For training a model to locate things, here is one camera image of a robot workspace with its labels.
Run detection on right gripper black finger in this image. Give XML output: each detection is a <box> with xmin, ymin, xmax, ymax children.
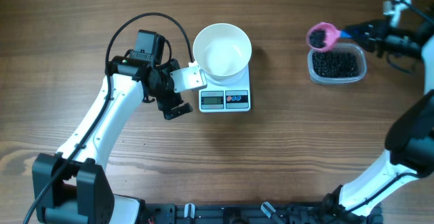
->
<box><xmin>344</xmin><ymin>20</ymin><xmax>383</xmax><ymax>37</ymax></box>
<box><xmin>355</xmin><ymin>37</ymin><xmax>382</xmax><ymax>53</ymax></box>

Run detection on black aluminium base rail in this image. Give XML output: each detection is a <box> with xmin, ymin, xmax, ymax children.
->
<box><xmin>135</xmin><ymin>202</ymin><xmax>384</xmax><ymax>224</ymax></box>

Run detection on black beans in scoop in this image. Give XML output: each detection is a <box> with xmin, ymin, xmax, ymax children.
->
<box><xmin>309</xmin><ymin>29</ymin><xmax>326</xmax><ymax>49</ymax></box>

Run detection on white digital kitchen scale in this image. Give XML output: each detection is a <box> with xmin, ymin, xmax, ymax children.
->
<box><xmin>199</xmin><ymin>65</ymin><xmax>251</xmax><ymax>113</ymax></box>

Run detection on pink scoop with blue handle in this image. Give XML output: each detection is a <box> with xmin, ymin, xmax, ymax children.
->
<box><xmin>306</xmin><ymin>22</ymin><xmax>352</xmax><ymax>52</ymax></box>

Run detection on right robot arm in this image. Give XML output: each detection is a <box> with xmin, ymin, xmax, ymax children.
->
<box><xmin>321</xmin><ymin>20</ymin><xmax>433</xmax><ymax>223</ymax></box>

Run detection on white bowl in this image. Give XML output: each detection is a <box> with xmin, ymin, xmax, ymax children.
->
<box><xmin>193</xmin><ymin>23</ymin><xmax>252</xmax><ymax>79</ymax></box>

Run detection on clear plastic container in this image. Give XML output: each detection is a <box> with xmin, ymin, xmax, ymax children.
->
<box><xmin>307</xmin><ymin>43</ymin><xmax>367</xmax><ymax>84</ymax></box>

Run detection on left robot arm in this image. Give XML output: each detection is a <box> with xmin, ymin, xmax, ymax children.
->
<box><xmin>29</xmin><ymin>30</ymin><xmax>193</xmax><ymax>223</ymax></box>

